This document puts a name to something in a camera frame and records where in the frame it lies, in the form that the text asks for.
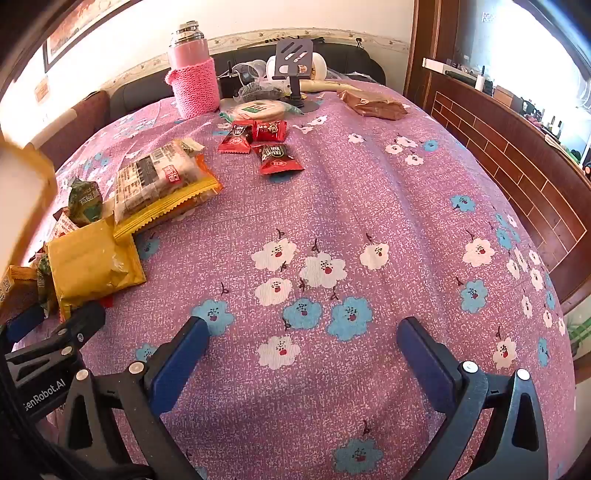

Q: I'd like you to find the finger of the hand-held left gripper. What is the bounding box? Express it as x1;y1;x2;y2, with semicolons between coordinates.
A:
4;307;47;342
44;301;108;365

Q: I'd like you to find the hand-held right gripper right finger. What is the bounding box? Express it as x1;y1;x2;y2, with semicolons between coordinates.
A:
397;316;550;480

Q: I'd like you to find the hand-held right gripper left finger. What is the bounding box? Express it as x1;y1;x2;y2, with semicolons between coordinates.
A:
58;316;211;480

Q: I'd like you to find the mustard yellow snack packet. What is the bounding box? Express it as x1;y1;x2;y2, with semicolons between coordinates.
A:
46;215;147;319

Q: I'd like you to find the dark green snack packet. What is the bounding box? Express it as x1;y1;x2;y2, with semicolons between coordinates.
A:
67;179;105;227

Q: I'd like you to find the yellow cardboard box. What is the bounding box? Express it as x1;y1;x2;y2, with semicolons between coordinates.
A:
0;136;58;278

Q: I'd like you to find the yellow-edged cracker packet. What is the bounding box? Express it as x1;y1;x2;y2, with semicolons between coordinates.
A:
113;154;223;241

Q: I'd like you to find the clear cracker packet black label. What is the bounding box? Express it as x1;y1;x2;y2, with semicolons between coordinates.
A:
113;141;206;227

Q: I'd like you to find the small orange snack packet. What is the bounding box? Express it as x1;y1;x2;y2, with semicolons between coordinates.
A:
0;265;40;305

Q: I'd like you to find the green striped bag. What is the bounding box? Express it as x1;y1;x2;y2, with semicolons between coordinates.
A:
566;305;591;370

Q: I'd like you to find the purple floral tablecloth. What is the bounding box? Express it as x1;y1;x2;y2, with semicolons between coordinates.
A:
14;78;578;480

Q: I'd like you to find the brown cushion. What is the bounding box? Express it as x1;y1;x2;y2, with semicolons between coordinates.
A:
39;90;112;167

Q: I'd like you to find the wooden partition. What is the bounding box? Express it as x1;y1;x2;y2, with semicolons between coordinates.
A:
404;0;591;301

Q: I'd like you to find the black sofa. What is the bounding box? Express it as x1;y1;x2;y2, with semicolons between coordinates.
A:
110;41;386;112

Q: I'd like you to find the pink thermos with knit sleeve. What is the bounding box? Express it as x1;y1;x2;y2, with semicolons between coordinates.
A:
166;21;220;120

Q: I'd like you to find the brown wrapped packet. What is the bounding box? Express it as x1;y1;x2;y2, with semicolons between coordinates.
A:
339;90;409;121

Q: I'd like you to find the round flatbread pack green label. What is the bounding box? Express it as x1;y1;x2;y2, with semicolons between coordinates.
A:
219;98;305;123

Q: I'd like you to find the small black device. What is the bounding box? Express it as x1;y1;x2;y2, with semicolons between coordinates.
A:
221;62;241;100

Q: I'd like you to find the crumpled clear plastic bag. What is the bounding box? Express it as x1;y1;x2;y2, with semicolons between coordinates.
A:
235;80;287;102

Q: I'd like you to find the beige tube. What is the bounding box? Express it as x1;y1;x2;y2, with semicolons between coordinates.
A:
300;78;370;95

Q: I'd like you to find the clear plastic cup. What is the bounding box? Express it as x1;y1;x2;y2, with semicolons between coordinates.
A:
233;60;271;86

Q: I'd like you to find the white long box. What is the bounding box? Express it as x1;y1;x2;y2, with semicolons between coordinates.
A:
422;58;481;79

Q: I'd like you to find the white round container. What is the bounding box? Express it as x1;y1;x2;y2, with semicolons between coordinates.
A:
267;52;328;81

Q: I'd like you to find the black phone stand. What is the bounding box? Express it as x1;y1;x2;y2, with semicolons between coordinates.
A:
269;38;321;112

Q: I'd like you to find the framed wall painting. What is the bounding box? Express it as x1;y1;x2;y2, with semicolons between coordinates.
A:
42;0;139;73

